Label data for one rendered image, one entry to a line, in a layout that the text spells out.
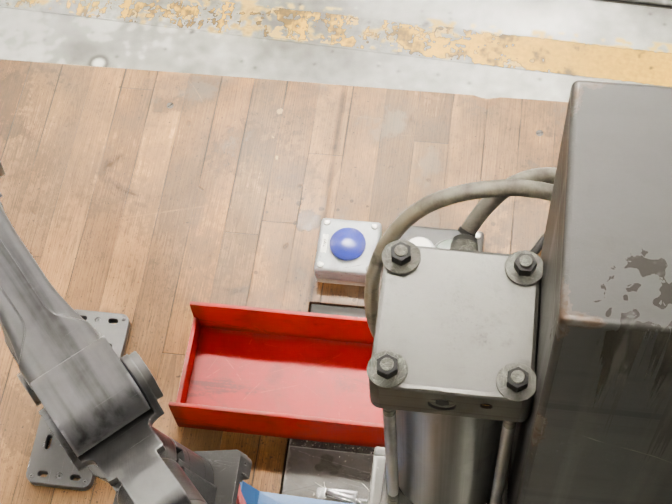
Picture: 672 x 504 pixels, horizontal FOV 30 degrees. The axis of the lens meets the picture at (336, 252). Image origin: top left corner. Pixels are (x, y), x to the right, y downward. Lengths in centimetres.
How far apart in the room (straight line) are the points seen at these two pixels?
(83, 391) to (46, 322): 6
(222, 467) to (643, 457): 50
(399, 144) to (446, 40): 125
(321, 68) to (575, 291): 217
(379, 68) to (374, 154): 121
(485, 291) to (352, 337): 65
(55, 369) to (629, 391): 50
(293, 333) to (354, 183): 21
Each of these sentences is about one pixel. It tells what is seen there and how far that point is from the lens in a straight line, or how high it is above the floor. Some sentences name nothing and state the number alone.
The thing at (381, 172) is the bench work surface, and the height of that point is 90.
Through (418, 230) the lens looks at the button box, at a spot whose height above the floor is 93.
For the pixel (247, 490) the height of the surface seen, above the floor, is 102.
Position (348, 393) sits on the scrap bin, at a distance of 134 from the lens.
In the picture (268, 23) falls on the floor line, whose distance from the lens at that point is 278.
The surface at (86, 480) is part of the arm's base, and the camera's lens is 134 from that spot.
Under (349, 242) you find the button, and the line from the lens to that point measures 138.
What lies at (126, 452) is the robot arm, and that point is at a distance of 100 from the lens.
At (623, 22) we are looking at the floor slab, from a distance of 280.
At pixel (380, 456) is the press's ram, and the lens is 102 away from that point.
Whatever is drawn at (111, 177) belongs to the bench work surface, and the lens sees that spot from 151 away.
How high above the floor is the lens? 214
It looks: 61 degrees down
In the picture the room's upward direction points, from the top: 7 degrees counter-clockwise
